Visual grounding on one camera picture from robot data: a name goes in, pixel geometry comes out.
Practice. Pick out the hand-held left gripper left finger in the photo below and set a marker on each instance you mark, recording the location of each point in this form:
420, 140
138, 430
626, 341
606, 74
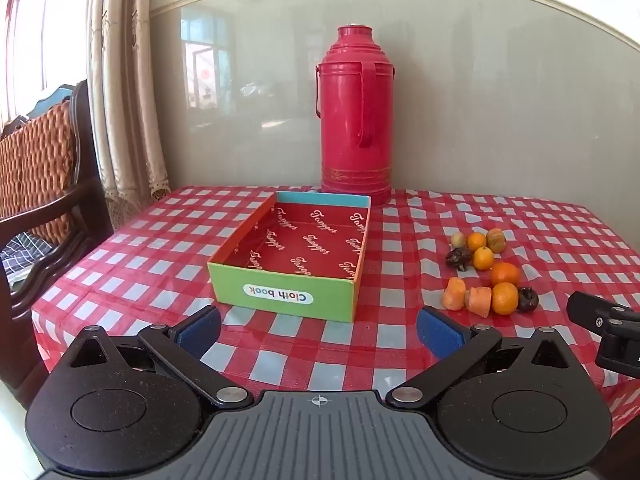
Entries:
200, 332

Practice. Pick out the orange-green mottled fruit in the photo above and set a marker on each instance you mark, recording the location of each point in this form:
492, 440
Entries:
496, 240

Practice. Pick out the orange carrot piece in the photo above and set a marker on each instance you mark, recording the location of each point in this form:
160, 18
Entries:
479, 301
454, 294

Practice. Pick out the large orange tangerine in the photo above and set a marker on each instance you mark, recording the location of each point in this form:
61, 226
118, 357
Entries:
504, 299
505, 274

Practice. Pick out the orange woven cushion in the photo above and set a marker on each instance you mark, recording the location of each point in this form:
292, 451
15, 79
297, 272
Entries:
35, 160

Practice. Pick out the beige lace curtain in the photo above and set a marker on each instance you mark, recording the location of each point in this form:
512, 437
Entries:
125, 110

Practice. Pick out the small yellow-green fruit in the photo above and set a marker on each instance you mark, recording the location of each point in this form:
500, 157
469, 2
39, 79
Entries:
456, 238

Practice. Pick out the red thermos flask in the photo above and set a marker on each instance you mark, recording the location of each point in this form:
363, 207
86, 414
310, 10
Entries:
350, 110

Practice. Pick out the small orange tangerine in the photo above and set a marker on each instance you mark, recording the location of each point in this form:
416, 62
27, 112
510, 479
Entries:
483, 258
476, 241

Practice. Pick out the window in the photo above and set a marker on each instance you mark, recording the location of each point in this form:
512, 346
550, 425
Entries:
35, 35

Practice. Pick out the dark purple mangosteen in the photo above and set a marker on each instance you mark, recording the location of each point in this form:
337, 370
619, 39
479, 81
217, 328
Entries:
458, 258
527, 300

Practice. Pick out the blue plaid cloth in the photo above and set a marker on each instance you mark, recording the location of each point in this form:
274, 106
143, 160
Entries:
22, 252

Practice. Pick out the colourful cardboard box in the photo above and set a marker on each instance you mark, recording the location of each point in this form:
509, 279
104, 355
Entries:
300, 245

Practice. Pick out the red white checkered tablecloth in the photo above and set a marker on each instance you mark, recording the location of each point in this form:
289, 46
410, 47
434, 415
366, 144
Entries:
150, 260

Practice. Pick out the dark wooden chair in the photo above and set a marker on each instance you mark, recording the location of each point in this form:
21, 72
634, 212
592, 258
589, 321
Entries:
65, 210

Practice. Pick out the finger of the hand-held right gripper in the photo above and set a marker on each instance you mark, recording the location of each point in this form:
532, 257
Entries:
587, 310

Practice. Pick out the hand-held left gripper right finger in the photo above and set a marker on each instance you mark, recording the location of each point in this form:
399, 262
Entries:
437, 331

